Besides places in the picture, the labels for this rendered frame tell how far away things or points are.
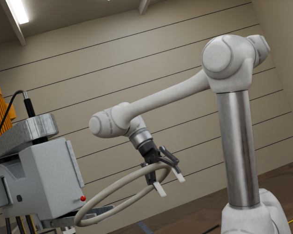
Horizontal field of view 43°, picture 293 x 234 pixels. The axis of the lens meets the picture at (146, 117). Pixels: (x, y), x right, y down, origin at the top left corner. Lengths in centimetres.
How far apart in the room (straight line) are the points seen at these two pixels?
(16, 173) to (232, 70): 175
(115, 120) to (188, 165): 601
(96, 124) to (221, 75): 53
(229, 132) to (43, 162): 122
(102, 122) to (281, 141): 697
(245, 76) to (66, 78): 624
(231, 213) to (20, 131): 134
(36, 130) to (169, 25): 595
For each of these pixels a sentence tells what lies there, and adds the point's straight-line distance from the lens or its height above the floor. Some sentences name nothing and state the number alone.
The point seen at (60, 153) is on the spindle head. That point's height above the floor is 150.
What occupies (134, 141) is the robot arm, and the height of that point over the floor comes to 143.
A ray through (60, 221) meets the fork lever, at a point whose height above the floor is 115.
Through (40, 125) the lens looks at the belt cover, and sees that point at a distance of 213.
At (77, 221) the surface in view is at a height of 120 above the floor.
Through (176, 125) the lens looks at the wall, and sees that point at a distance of 734.
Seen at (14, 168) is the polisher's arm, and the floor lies 152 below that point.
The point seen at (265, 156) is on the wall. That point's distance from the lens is 801.
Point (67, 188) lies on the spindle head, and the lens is 216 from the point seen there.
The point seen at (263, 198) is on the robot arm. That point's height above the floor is 109.
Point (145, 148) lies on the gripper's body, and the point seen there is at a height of 139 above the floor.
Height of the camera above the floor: 142
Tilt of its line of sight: 3 degrees up
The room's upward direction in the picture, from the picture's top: 19 degrees counter-clockwise
